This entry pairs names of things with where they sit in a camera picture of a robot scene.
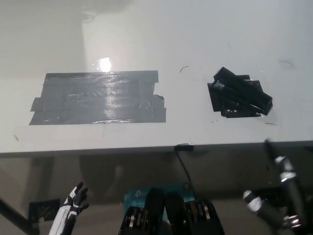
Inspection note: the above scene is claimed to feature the large grey duct tape patch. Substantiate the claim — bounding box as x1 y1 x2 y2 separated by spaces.
28 70 167 126

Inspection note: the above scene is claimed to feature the thin black cable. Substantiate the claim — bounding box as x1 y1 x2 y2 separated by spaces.
176 149 192 184

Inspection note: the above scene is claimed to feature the teal router box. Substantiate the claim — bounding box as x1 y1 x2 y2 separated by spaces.
124 181 197 221

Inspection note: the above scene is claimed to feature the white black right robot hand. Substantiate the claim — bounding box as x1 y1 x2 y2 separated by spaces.
242 138 309 231

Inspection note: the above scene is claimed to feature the black stapler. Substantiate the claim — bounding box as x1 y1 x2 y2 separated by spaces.
211 66 273 116

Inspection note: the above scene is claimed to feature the black tape spot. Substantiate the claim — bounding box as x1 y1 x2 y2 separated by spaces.
207 72 264 120

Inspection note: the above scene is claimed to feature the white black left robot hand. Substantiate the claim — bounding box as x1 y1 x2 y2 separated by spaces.
48 182 89 235

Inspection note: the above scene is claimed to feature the black table leg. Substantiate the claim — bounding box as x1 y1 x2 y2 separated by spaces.
0 192 40 235

